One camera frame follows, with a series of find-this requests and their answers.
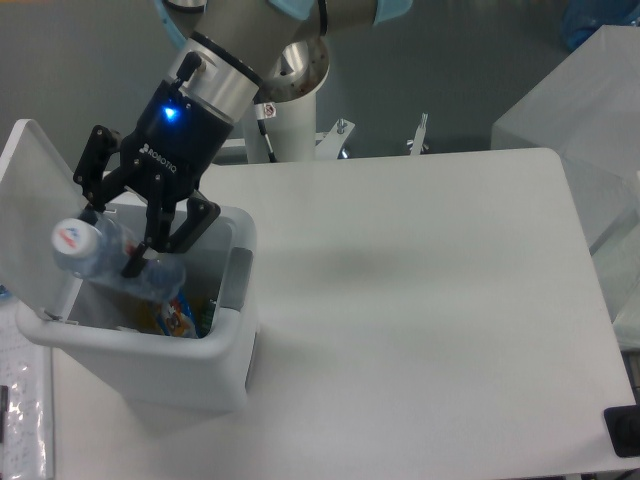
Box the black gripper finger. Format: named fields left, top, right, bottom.
left=121, top=190, right=221, bottom=278
left=73, top=125, right=147, bottom=213

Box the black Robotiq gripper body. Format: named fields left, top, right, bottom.
left=120, top=52, right=232, bottom=204

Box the clear plastic water bottle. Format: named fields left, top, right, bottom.
left=51, top=214, right=186, bottom=303

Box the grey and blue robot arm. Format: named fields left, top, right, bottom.
left=73, top=1, right=412, bottom=278

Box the white plastic trash can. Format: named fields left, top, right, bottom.
left=1, top=119, right=258, bottom=414

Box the green wrapper in bin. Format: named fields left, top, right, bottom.
left=200, top=299, right=217, bottom=337

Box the orange blue snack wrapper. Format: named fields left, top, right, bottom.
left=134, top=291, right=201, bottom=339

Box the translucent plastic storage box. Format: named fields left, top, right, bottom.
left=491, top=26, right=639, bottom=320

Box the black device at edge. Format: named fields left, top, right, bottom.
left=604, top=405, right=639, bottom=458

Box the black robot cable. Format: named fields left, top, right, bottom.
left=255, top=102, right=279, bottom=164

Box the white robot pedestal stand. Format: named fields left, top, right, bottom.
left=214, top=39, right=431, bottom=164

